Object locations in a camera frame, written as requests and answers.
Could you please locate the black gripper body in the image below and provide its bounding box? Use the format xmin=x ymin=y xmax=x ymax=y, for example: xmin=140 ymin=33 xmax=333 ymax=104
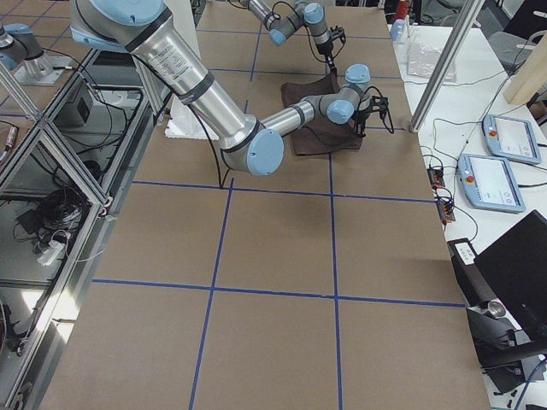
xmin=352 ymin=96 xmax=389 ymax=124
xmin=315 ymin=26 xmax=346 ymax=56

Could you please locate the dark brown t-shirt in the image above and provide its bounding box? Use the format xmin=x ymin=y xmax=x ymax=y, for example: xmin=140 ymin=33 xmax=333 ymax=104
xmin=280 ymin=73 xmax=362 ymax=155

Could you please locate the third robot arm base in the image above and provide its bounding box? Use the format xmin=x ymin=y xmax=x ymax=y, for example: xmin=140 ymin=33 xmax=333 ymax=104
xmin=1 ymin=23 xmax=73 ymax=86

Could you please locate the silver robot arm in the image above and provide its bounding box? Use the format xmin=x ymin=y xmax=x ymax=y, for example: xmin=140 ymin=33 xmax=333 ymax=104
xmin=227 ymin=0 xmax=347 ymax=73
xmin=70 ymin=0 xmax=392 ymax=176

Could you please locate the red cylinder bottle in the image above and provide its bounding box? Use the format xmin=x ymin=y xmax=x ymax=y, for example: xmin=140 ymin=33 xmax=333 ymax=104
xmin=395 ymin=0 xmax=410 ymax=20

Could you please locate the orange black circuit board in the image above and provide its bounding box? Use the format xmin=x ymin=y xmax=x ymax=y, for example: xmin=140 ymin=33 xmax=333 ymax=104
xmin=427 ymin=167 xmax=445 ymax=189

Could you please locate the far blue teach pendant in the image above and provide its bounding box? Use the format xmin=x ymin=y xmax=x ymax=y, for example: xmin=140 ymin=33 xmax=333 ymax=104
xmin=482 ymin=114 xmax=542 ymax=165

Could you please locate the blue teach pendant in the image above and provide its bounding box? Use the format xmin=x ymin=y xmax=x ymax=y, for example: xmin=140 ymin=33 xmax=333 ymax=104
xmin=457 ymin=154 xmax=526 ymax=214
xmin=482 ymin=114 xmax=542 ymax=165

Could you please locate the near blue teach pendant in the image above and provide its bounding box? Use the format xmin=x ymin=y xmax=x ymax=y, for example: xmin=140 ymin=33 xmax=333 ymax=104
xmin=457 ymin=154 xmax=526 ymax=214

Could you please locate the black box with label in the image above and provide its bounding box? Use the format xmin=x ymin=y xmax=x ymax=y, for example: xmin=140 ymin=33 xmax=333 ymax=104
xmin=447 ymin=238 xmax=497 ymax=308

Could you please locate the black monitor on stand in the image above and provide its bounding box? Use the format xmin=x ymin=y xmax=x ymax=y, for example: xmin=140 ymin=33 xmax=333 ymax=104
xmin=468 ymin=210 xmax=546 ymax=393

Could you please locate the white power strip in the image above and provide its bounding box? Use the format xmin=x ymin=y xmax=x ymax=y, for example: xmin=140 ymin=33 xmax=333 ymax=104
xmin=37 ymin=239 xmax=67 ymax=267

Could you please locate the aluminium frame post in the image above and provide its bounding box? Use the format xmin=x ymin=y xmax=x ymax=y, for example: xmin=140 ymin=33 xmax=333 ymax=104
xmin=409 ymin=0 xmax=485 ymax=133

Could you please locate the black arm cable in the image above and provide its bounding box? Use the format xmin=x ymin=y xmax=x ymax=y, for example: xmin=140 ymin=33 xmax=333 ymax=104
xmin=170 ymin=85 xmax=397 ymax=191

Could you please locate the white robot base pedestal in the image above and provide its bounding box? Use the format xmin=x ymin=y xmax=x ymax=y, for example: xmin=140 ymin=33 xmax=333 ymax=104
xmin=164 ymin=0 xmax=223 ymax=141

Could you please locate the aluminium frame cage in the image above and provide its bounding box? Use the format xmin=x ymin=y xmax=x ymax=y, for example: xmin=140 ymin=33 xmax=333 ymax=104
xmin=1 ymin=51 xmax=156 ymax=409

